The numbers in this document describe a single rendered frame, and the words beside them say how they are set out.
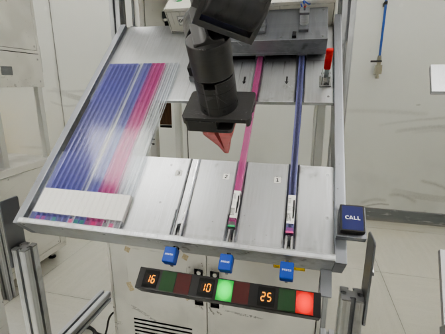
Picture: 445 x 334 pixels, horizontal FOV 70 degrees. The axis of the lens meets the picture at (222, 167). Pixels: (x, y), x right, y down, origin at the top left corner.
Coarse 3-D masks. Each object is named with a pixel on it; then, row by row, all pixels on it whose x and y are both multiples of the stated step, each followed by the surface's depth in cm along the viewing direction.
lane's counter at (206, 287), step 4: (200, 280) 59; (204, 280) 59; (208, 280) 58; (212, 280) 58; (200, 284) 58; (204, 284) 58; (208, 284) 58; (212, 284) 58; (200, 288) 58; (204, 288) 58; (208, 288) 58; (212, 288) 58; (200, 292) 58; (204, 292) 57; (208, 292) 57; (212, 292) 57; (204, 296) 57; (208, 296) 57; (212, 296) 57
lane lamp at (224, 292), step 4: (220, 280) 58; (224, 280) 58; (228, 280) 58; (220, 284) 58; (224, 284) 58; (228, 284) 57; (232, 284) 57; (220, 288) 57; (224, 288) 57; (228, 288) 57; (232, 288) 57; (216, 292) 57; (220, 292) 57; (224, 292) 57; (228, 292) 57; (216, 296) 57; (220, 296) 57; (224, 296) 56; (228, 296) 56; (224, 300) 56; (228, 300) 56
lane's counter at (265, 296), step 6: (258, 288) 56; (264, 288) 56; (270, 288) 56; (258, 294) 56; (264, 294) 56; (270, 294) 55; (258, 300) 55; (264, 300) 55; (270, 300) 55; (270, 306) 54
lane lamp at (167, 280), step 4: (164, 272) 61; (168, 272) 60; (172, 272) 60; (176, 272) 60; (164, 276) 60; (168, 276) 60; (172, 276) 60; (160, 280) 60; (164, 280) 60; (168, 280) 60; (172, 280) 60; (160, 284) 59; (164, 284) 59; (168, 284) 59; (172, 284) 59; (160, 288) 59; (164, 288) 59; (168, 288) 59; (172, 288) 59
